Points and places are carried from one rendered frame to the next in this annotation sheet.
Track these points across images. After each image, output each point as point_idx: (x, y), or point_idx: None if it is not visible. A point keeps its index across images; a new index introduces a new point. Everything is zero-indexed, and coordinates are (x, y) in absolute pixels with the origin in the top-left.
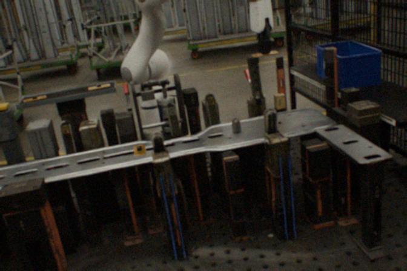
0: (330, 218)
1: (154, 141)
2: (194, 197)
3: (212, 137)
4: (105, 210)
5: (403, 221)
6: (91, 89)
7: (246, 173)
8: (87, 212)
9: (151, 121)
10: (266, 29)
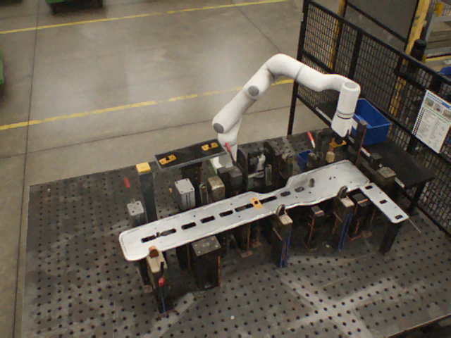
0: (359, 234)
1: (280, 209)
2: None
3: (285, 179)
4: None
5: None
6: (206, 150)
7: (311, 206)
8: (223, 243)
9: (227, 153)
10: (347, 135)
